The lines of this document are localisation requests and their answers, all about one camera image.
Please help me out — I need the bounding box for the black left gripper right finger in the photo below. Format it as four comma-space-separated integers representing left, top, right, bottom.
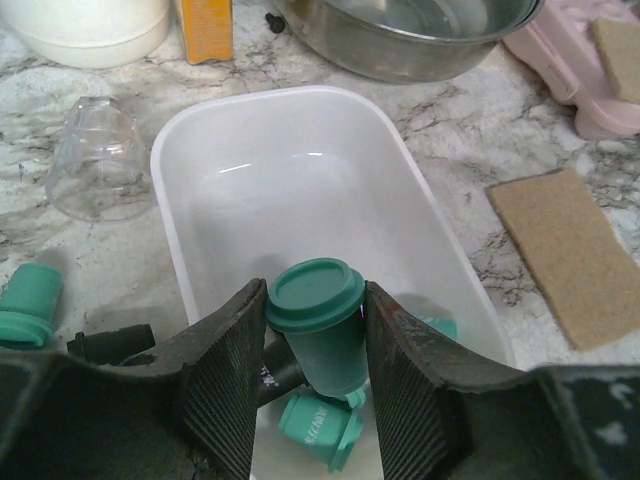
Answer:
364, 282, 639, 479

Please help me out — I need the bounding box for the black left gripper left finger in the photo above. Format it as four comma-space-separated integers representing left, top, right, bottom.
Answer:
1, 278, 267, 479

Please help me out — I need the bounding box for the black coffee capsule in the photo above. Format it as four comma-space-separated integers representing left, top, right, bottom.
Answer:
258, 338, 307, 408
67, 324, 155, 365

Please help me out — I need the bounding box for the brown cardboard square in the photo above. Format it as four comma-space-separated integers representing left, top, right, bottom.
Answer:
488, 170, 639, 351

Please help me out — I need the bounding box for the white rectangular storage basket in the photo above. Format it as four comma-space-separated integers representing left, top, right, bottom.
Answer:
149, 85, 517, 480

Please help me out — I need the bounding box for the clear plastic cup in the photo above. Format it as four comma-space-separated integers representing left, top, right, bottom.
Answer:
45, 96, 155, 224

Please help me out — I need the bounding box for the steel pot with lid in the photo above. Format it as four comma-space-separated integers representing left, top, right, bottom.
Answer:
275, 0, 544, 83

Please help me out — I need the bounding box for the orange spice bottle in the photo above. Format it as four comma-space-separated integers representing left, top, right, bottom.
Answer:
176, 0, 233, 65

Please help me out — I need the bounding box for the white thermos jug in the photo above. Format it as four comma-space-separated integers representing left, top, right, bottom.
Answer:
1, 0, 171, 69

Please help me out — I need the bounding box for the pink egg tray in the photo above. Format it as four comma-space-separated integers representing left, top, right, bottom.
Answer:
503, 1, 639, 140

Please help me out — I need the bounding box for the brown cardboard on tray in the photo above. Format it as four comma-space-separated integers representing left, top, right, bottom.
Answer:
592, 18, 639, 104

